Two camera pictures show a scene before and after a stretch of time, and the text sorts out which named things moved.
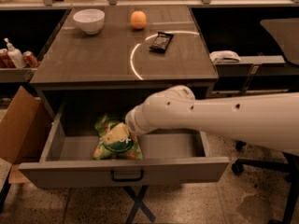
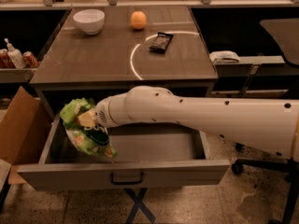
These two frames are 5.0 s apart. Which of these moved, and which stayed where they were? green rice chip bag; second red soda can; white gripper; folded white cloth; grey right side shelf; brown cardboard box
Moved: white gripper; green rice chip bag
Stayed: second red soda can; grey right side shelf; folded white cloth; brown cardboard box
